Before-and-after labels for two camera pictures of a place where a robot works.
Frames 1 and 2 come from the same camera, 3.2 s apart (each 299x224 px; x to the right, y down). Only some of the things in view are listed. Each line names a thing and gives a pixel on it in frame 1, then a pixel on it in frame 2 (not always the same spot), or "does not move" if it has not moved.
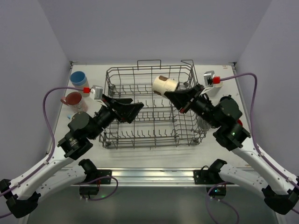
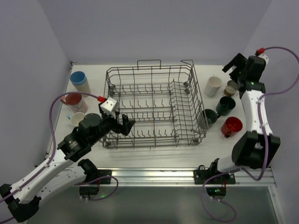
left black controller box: x=88 y=190 does not move
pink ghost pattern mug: x=74 y=99 does not move
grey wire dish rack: x=160 y=122 does not move
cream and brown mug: x=161 y=84 to x=231 y=88
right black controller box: x=217 y=191 does not move
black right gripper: x=191 y=100 to x=237 y=67
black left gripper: x=114 y=110 to x=117 y=124
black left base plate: x=103 y=173 does not move
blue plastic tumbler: x=78 y=78 does not move
